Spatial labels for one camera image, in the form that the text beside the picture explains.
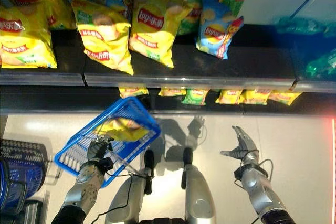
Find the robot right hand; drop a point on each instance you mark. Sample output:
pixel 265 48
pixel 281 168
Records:
pixel 245 145

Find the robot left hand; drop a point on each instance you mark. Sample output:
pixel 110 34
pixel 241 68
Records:
pixel 97 148

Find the blue plastic shopping basket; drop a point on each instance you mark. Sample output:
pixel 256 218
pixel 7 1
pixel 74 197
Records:
pixel 131 108

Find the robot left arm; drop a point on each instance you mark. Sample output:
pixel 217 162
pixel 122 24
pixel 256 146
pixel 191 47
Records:
pixel 84 190

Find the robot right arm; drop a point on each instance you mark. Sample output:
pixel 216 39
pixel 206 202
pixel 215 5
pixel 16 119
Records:
pixel 258 187

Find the small yellow chips bag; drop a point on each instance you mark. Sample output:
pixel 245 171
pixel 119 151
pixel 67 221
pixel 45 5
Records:
pixel 256 96
pixel 229 96
pixel 172 91
pixel 131 91
pixel 284 96

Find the robot dark left foot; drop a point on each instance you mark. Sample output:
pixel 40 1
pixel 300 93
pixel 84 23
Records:
pixel 149 161

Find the robot silver left leg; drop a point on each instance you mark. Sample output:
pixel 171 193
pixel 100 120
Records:
pixel 128 200

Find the robot silver leg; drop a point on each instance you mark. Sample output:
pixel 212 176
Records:
pixel 198 197
pixel 128 200

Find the small green chips bag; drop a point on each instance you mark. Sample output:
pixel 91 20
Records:
pixel 195 96

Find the robot silver right leg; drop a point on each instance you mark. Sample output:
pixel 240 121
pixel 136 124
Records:
pixel 198 197

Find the stack of blue baskets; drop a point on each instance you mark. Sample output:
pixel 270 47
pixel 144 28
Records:
pixel 21 171

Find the green bags behind glass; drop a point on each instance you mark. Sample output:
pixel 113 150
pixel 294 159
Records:
pixel 320 66

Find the black shelf with clear rail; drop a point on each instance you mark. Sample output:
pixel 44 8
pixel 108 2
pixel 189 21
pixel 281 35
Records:
pixel 199 66

